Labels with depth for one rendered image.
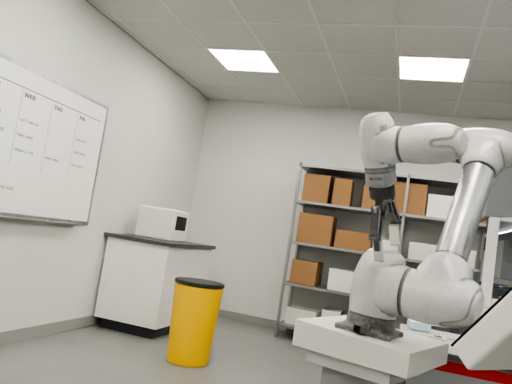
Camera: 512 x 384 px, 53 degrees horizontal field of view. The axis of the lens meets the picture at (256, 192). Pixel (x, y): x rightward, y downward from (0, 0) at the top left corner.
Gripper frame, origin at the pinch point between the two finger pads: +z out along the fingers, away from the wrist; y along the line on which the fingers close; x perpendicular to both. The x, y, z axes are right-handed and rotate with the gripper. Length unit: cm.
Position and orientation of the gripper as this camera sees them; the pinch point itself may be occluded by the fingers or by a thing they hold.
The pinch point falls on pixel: (387, 249)
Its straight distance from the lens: 160.9
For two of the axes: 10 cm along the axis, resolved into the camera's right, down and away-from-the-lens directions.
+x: 8.2, 0.1, -5.7
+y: -5.5, 2.6, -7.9
